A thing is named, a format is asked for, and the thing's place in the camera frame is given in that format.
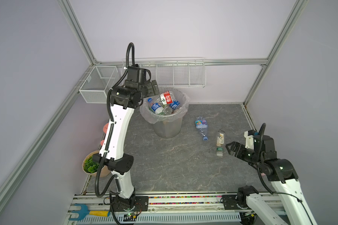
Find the red white label bottle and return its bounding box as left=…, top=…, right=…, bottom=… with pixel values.
left=158, top=91, right=176, bottom=106

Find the small blue-cap water bottle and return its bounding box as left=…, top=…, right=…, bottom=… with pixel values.
left=147, top=98, right=163, bottom=114

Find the Pocari Sweat bottle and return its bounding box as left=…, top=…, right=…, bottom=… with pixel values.
left=170, top=100, right=181, bottom=110

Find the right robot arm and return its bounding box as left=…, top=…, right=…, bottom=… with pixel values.
left=225, top=123, right=316, bottom=225

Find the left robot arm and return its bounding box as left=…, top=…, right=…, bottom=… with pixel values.
left=93, top=43, right=159, bottom=210

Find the grey mesh trash bin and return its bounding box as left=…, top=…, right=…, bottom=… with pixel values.
left=148, top=94, right=183, bottom=138

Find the clear plastic bin liner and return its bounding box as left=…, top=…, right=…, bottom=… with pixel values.
left=140, top=87, right=190, bottom=124

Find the cream label green-band bottle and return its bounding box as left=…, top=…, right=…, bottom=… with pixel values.
left=216, top=130, right=225, bottom=157

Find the colourful label blue-cap bottle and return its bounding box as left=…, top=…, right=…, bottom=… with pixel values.
left=194, top=117, right=208, bottom=141

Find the small white mesh basket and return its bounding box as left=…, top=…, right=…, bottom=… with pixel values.
left=79, top=66, right=120, bottom=104

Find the pink watering can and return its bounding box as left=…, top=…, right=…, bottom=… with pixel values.
left=100, top=123, right=109, bottom=146

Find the bowl of green plant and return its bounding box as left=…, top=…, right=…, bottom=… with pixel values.
left=82, top=151, right=111, bottom=178

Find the blue yellow garden fork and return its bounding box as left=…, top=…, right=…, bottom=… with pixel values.
left=69, top=203, right=110, bottom=221

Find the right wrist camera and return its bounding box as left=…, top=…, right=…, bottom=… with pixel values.
left=244, top=130, right=258, bottom=150

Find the long white wire basket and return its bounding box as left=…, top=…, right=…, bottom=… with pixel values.
left=135, top=57, right=207, bottom=88

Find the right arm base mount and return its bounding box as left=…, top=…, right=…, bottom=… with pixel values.
left=221, top=194, right=241, bottom=210

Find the white slotted cable duct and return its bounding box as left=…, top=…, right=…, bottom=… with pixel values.
left=75, top=212, right=242, bottom=225

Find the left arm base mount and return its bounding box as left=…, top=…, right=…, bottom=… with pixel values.
left=111, top=196, right=149, bottom=212

